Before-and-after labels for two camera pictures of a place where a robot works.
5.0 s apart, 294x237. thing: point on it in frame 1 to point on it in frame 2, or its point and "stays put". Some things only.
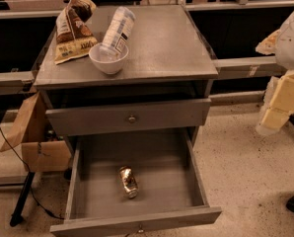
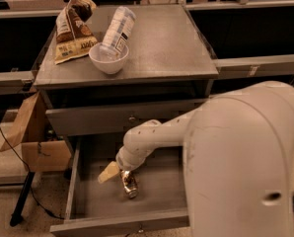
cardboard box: [42, 150] stays put
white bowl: [109, 56] stays put
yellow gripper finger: [268, 45] to [111, 170]
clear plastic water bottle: [119, 32] stays put
